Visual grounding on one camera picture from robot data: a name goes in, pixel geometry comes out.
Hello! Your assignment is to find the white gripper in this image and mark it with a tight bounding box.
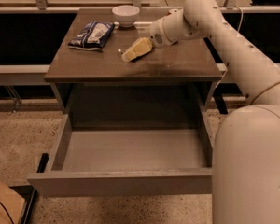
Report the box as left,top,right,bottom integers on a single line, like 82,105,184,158
121,11,190,62

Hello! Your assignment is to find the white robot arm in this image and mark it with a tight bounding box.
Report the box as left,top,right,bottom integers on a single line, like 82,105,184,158
122,0,280,224

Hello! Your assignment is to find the grey drawer cabinet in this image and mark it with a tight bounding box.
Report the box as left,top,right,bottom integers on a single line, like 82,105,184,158
45,9,220,130

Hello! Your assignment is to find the open grey top drawer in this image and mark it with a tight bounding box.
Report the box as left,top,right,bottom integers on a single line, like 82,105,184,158
38,113,214,197

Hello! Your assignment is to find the white ceramic bowl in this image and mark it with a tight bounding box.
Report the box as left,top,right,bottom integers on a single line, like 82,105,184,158
112,5,140,27

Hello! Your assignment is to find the blue white chip bag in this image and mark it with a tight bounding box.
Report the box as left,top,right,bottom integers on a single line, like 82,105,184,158
68,21,115,50

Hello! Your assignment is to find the black bar on floor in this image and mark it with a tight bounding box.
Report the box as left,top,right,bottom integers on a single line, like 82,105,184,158
21,153,49,224

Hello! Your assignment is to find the brown cardboard box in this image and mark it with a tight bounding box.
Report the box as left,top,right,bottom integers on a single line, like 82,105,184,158
0,180,25,224

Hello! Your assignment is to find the white power cable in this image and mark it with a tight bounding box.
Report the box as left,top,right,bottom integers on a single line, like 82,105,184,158
214,5,245,89

